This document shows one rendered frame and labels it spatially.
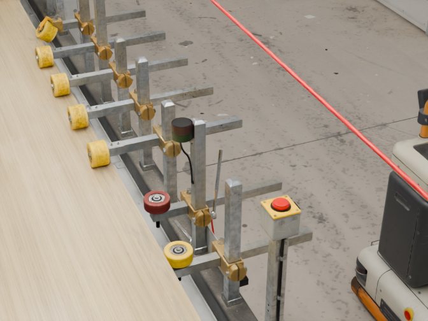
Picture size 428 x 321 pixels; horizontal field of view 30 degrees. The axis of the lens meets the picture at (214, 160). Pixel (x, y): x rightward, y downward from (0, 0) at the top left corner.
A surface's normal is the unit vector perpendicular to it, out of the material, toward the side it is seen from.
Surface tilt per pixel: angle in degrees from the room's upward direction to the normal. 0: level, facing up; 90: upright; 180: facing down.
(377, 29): 0
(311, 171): 0
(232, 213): 90
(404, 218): 90
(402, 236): 90
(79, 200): 0
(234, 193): 90
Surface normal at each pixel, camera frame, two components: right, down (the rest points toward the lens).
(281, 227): 0.39, 0.51
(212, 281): 0.00, -0.83
